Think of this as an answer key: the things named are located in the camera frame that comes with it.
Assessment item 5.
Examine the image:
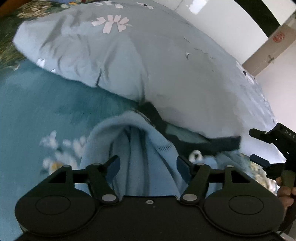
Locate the cardboard box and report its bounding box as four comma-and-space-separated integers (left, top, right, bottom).
242, 23, 296, 77

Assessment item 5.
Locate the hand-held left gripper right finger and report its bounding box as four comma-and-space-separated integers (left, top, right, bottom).
176, 155, 249, 205

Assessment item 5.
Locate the black vertical trim strip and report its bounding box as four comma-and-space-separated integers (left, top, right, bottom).
236, 0, 289, 39

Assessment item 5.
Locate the light blue and navy jacket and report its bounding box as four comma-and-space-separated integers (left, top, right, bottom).
79, 102, 242, 202

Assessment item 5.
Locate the colourful floral pillow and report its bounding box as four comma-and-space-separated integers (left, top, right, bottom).
52, 0, 97, 5

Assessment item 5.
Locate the teal floral blanket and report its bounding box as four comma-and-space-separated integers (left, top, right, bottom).
0, 1, 281, 234

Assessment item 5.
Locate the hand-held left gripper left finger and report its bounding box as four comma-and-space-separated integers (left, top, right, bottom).
47, 155, 121, 204

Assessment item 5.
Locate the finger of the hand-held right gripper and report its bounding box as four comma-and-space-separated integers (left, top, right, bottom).
248, 128, 277, 144
250, 153, 289, 178

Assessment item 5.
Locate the person's right hand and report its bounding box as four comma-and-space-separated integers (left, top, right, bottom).
276, 177, 296, 211

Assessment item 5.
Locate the pale blue flowered quilt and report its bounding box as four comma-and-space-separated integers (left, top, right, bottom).
13, 0, 278, 139

